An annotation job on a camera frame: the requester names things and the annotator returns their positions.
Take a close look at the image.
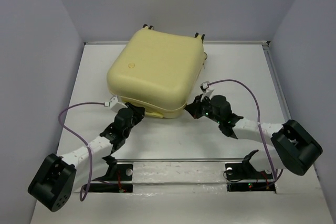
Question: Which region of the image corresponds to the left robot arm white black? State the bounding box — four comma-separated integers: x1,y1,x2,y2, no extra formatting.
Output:
27,103,145,212

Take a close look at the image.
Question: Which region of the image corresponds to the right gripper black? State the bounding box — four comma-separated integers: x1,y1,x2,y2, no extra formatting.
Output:
183,93,222,124

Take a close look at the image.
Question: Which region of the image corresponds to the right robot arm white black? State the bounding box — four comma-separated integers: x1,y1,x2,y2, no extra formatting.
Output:
184,94,323,178

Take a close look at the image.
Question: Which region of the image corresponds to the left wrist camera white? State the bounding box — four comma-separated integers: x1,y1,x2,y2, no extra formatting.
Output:
108,95,127,113

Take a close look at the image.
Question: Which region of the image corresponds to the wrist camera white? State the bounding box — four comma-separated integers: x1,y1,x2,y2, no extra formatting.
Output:
108,95,127,113
200,81,214,101

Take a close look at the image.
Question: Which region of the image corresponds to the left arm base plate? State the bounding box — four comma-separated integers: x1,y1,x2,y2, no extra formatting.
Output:
89,163,133,193

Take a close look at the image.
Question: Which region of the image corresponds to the yellow hard-shell suitcase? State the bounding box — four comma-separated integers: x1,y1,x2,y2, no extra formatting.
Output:
107,24,207,119

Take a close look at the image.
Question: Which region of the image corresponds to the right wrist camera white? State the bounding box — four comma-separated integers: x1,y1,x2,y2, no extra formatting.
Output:
200,81,214,101

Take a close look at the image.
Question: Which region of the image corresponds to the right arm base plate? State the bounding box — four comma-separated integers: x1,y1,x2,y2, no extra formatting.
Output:
223,163,276,193

